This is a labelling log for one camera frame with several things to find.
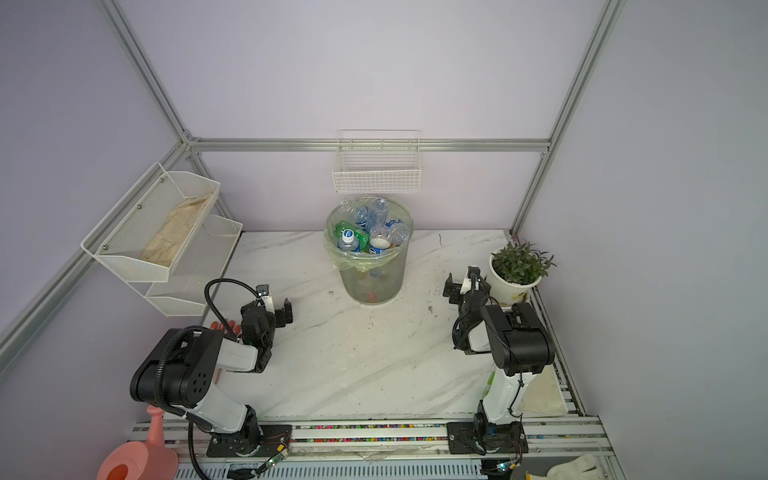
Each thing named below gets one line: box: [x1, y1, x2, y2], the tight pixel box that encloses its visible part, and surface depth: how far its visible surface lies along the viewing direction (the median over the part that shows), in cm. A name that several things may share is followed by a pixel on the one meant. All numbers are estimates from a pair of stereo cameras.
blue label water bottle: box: [384, 218, 409, 247], surface depth 85 cm
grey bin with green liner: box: [323, 198, 413, 305], surface depth 89 cm
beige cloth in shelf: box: [139, 193, 211, 268], surface depth 81 cm
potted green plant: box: [487, 242, 557, 306], surface depth 92 cm
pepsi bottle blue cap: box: [369, 227, 393, 254], surface depth 82 cm
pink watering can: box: [96, 405, 179, 480], surface depth 63 cm
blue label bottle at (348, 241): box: [337, 228, 360, 252], surface depth 80 cm
